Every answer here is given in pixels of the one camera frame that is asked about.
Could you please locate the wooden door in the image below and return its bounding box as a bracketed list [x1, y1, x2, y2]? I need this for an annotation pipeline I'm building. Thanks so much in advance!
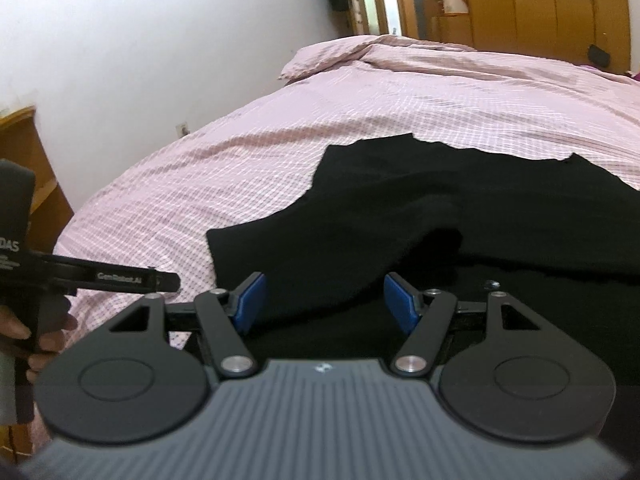
[363, 0, 388, 36]

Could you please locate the white wall socket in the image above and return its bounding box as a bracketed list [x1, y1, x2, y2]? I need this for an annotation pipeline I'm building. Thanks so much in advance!
[176, 122, 191, 138]

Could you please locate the wooden bedside cabinet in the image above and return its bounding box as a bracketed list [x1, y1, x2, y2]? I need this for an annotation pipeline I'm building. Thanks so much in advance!
[1, 107, 72, 462]

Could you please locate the pink white container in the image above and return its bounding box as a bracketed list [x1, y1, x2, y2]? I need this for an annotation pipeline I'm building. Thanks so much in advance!
[442, 0, 469, 15]

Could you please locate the small black bag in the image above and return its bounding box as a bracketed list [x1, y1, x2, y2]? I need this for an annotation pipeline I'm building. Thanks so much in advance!
[587, 44, 611, 68]

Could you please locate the black knit cardigan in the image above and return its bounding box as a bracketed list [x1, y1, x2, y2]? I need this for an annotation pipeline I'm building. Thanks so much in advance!
[207, 136, 639, 386]

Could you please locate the wooden wardrobe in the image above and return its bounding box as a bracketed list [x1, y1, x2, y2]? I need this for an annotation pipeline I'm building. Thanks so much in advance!
[423, 0, 631, 74]

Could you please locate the pink checked bed cover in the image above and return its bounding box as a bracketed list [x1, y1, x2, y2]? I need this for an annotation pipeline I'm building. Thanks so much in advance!
[29, 34, 640, 441]

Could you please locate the person's left hand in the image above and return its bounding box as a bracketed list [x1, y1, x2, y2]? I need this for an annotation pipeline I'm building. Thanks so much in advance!
[0, 299, 79, 386]

